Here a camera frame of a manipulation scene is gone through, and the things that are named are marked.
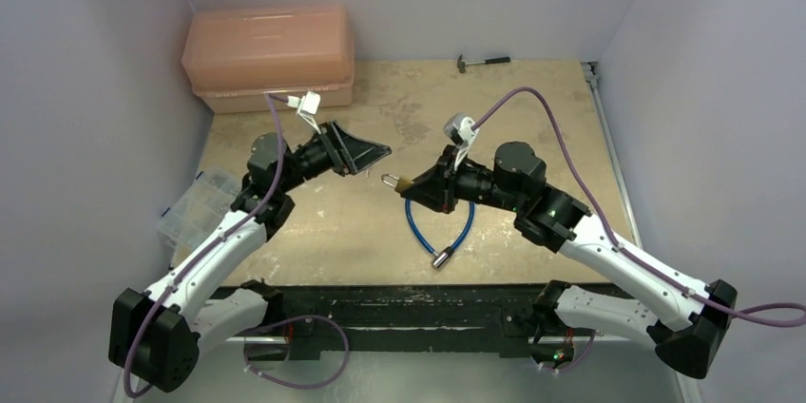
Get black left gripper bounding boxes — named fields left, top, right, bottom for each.
left=278, top=120, right=390, bottom=194

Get brass padlock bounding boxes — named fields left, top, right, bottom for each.
left=380, top=173, right=413, bottom=194

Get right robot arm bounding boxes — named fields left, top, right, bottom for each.
left=392, top=142, right=738, bottom=379

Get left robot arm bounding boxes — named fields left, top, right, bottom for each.
left=108, top=121, right=392, bottom=398

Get clear plastic screw organizer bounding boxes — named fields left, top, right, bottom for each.
left=157, top=167, right=241, bottom=251

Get pink plastic toolbox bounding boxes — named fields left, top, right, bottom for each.
left=182, top=5, right=355, bottom=114

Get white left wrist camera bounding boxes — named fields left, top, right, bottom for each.
left=286, top=91, right=321, bottom=134

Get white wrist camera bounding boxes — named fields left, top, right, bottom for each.
left=286, top=91, right=321, bottom=134
left=443, top=113, right=478, bottom=171

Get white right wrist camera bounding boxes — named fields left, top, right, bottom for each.
left=443, top=113, right=478, bottom=171

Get blue cable lock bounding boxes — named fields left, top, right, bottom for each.
left=404, top=198, right=476, bottom=270

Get small black-handled hammer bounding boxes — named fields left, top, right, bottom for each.
left=456, top=54, right=511, bottom=74

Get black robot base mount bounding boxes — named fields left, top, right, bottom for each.
left=245, top=282, right=590, bottom=367

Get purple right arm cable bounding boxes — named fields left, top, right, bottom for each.
left=471, top=86, right=806, bottom=376

